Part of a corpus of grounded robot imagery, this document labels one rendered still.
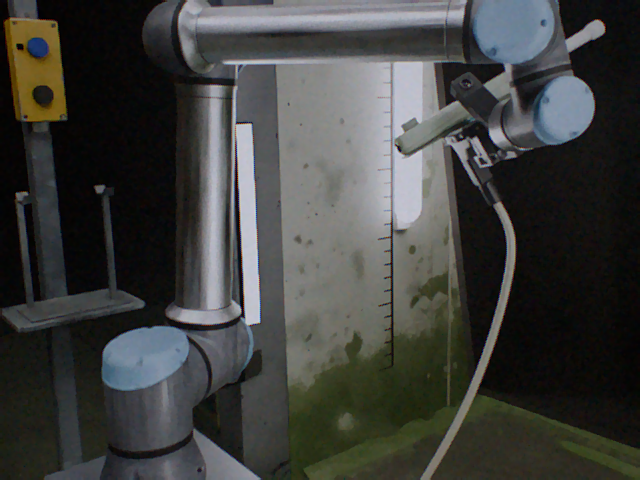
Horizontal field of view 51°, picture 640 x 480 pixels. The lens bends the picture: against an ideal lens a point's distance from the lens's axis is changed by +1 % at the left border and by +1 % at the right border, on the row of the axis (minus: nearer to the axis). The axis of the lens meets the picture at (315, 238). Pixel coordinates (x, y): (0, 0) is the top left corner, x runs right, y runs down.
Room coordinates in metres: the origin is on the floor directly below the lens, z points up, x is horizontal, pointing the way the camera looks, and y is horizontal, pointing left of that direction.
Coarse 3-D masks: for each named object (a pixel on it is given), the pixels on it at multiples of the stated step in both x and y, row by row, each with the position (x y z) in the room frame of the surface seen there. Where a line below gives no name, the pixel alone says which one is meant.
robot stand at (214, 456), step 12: (204, 444) 1.27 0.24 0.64; (204, 456) 1.22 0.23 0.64; (216, 456) 1.22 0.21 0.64; (228, 456) 1.22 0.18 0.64; (72, 468) 1.20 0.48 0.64; (84, 468) 1.20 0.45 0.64; (96, 468) 1.19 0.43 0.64; (216, 468) 1.18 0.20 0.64; (228, 468) 1.18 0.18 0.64; (240, 468) 1.18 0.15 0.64
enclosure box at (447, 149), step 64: (576, 0) 1.84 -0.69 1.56; (448, 64) 1.81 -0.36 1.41; (576, 64) 1.86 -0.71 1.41; (448, 192) 1.81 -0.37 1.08; (512, 192) 2.04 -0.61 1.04; (576, 192) 1.92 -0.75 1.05; (576, 256) 1.96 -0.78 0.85; (512, 320) 2.05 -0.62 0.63; (576, 320) 2.00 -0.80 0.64; (512, 384) 1.90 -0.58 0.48; (576, 384) 1.85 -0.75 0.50
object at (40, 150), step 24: (24, 0) 1.88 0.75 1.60; (48, 144) 1.89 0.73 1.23; (48, 168) 1.89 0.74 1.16; (48, 192) 1.89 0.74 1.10; (48, 216) 1.88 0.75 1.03; (48, 240) 1.88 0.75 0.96; (48, 264) 1.87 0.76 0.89; (48, 288) 1.87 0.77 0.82; (48, 336) 1.88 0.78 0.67; (48, 360) 1.90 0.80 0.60; (72, 360) 1.90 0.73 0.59; (72, 384) 1.89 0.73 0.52; (72, 408) 1.89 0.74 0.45; (72, 432) 1.89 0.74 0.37; (72, 456) 1.88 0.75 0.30
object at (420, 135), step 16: (592, 32) 1.40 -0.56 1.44; (496, 80) 1.33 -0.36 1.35; (496, 96) 1.33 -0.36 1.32; (448, 112) 1.30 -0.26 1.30; (464, 112) 1.31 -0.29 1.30; (416, 128) 1.29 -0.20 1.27; (432, 128) 1.29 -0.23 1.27; (448, 128) 1.30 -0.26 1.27; (400, 144) 1.28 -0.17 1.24; (416, 144) 1.28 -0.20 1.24; (448, 144) 1.33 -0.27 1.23; (464, 160) 1.32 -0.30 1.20; (480, 176) 1.30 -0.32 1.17; (496, 192) 1.31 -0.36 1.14
